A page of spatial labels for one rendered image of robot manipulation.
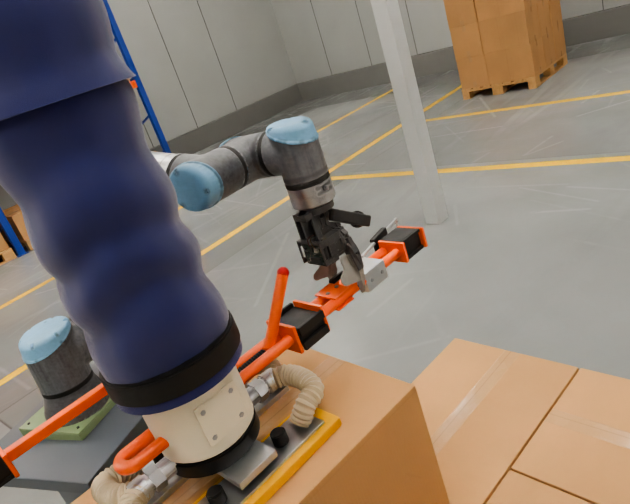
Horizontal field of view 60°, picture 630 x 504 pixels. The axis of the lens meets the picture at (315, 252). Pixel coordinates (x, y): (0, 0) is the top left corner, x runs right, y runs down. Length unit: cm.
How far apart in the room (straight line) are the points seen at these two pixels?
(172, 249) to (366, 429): 46
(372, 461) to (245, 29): 1197
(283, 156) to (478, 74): 694
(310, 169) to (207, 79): 1074
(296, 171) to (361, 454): 52
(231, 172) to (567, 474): 98
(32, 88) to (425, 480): 94
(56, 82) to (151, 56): 1041
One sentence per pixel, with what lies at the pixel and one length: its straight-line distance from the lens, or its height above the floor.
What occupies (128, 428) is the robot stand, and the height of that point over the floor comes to 75.
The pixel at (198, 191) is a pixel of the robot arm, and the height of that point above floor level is 139.
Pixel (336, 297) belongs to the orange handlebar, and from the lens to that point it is 111.
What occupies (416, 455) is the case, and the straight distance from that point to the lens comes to 112.
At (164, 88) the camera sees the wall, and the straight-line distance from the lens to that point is 1113.
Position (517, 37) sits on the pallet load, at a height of 65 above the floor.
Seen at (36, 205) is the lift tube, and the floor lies 149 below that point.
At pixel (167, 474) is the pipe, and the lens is 99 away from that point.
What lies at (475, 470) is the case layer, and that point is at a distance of 144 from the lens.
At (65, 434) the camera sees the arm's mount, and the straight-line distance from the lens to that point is 178.
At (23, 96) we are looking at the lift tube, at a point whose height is 162.
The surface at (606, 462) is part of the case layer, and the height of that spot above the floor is 54.
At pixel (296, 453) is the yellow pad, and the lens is 98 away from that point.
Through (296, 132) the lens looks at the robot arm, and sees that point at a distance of 102.
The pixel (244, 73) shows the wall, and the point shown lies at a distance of 1239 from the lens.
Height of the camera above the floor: 159
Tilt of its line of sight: 22 degrees down
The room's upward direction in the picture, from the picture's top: 19 degrees counter-clockwise
